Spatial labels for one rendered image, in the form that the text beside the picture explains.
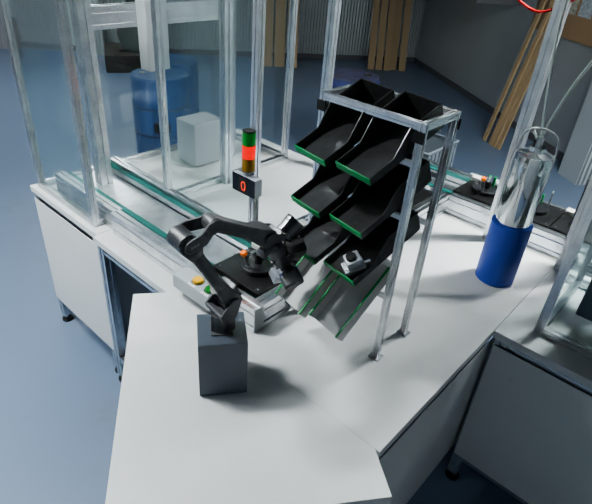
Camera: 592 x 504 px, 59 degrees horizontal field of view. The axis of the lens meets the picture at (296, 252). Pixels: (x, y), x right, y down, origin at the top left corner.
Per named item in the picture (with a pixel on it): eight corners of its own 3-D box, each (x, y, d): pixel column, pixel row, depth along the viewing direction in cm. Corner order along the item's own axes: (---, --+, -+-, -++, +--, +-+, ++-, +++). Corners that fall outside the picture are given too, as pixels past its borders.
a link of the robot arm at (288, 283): (279, 282, 146) (298, 272, 146) (254, 231, 155) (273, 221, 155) (286, 291, 154) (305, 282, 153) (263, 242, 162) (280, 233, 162)
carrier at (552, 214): (547, 230, 238) (556, 205, 231) (497, 211, 251) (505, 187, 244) (565, 213, 253) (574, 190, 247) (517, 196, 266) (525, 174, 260)
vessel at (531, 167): (523, 234, 195) (557, 138, 175) (488, 220, 203) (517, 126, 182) (537, 222, 204) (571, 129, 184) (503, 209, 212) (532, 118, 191)
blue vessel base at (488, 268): (503, 293, 209) (524, 235, 194) (468, 276, 217) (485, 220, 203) (519, 278, 219) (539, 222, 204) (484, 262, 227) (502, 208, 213)
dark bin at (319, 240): (314, 265, 158) (308, 249, 152) (289, 245, 166) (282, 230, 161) (379, 211, 165) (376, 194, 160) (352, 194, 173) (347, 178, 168)
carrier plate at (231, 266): (257, 299, 180) (257, 294, 179) (212, 269, 193) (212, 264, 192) (303, 272, 195) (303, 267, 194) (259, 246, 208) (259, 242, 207)
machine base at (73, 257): (118, 376, 270) (96, 234, 224) (60, 318, 304) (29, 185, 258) (297, 273, 360) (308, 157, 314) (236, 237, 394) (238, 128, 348)
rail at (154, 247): (254, 333, 178) (254, 309, 172) (113, 232, 226) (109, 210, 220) (265, 326, 182) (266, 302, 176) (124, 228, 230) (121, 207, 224)
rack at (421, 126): (376, 362, 171) (427, 126, 128) (295, 310, 190) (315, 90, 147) (410, 332, 184) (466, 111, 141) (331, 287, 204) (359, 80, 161)
